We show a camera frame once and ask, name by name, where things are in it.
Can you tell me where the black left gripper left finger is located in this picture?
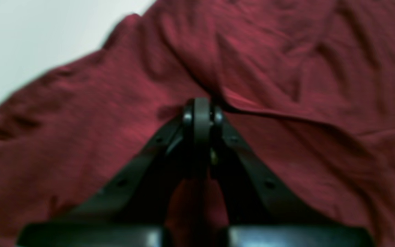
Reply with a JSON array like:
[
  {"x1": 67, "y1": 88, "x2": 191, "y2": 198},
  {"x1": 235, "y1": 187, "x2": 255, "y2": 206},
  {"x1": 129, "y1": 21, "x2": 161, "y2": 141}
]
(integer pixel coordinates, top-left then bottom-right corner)
[{"x1": 16, "y1": 98, "x2": 203, "y2": 247}]

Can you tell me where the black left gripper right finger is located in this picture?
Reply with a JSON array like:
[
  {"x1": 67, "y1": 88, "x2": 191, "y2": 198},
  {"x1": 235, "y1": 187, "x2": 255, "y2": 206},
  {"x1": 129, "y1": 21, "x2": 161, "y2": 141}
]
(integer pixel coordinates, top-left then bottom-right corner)
[{"x1": 203, "y1": 98, "x2": 375, "y2": 247}]

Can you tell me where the red long-sleeve T-shirt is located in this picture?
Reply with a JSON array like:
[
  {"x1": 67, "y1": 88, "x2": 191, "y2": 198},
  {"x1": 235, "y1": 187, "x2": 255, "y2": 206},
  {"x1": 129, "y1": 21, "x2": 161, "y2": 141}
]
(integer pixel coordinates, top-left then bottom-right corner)
[{"x1": 0, "y1": 0, "x2": 395, "y2": 247}]

